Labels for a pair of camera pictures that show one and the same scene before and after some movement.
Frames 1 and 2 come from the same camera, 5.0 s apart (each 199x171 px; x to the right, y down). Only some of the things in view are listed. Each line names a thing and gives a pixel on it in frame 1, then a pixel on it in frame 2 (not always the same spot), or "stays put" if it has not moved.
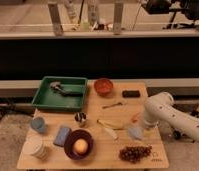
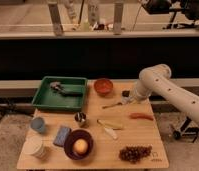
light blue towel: x=136 y=132 to x=126 y=99
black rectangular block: x=131 y=93 stays put
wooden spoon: x=119 y=103 stays put
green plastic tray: x=60 y=93 stays put
